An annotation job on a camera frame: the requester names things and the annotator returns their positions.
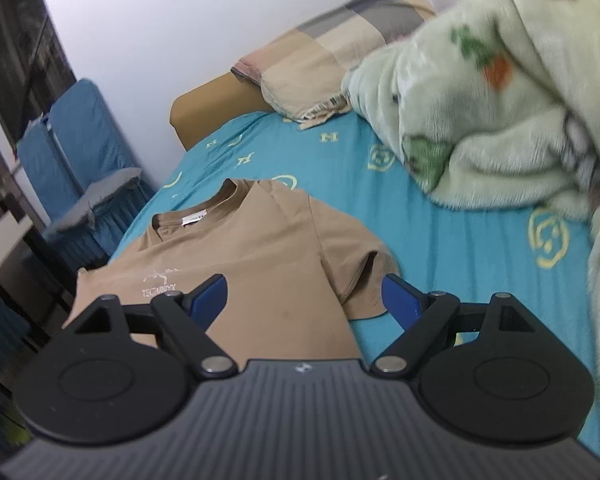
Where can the blue quilted covered chair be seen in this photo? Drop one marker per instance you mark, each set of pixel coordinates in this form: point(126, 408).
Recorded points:
point(40, 160)
point(0, 340)
point(92, 130)

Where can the pale green fleece blanket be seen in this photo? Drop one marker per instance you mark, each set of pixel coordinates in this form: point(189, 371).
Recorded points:
point(505, 110)

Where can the dark window with grille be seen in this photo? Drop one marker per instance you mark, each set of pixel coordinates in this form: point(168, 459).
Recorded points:
point(20, 35)

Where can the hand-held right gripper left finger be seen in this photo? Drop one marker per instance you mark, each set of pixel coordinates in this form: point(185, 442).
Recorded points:
point(210, 300)

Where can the tan padded headboard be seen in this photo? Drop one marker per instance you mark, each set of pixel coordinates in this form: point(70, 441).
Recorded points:
point(205, 105)

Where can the bed with teal printed sheet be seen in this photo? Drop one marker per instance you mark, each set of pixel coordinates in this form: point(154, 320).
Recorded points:
point(455, 245)

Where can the checkered beige grey pillow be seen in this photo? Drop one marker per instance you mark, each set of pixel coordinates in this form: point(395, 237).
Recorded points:
point(320, 55)

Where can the white and black table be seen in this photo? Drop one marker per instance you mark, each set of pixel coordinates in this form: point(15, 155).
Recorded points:
point(5, 250)

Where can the tan t-shirt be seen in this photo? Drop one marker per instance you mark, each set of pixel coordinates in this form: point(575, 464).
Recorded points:
point(280, 260)

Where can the grey seat cushion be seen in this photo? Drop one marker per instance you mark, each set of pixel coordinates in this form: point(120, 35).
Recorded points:
point(97, 195)

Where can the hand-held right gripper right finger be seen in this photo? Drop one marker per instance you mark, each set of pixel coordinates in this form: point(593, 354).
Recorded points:
point(400, 305)

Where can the yellow-green object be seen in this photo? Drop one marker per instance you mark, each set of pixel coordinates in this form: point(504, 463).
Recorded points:
point(16, 427)

